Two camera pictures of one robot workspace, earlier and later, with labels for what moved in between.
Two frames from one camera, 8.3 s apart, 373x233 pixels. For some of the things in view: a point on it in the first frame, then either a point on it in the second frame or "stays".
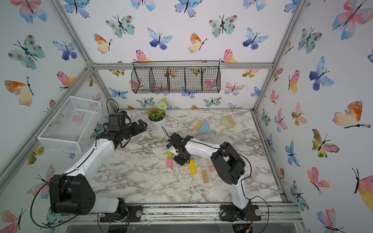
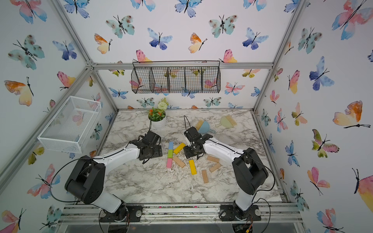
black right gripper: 178,161 → 186,152
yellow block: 193,167 stays
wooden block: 205,176 stays
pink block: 169,163 stays
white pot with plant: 157,117 stays
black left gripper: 134,125 → 158,152
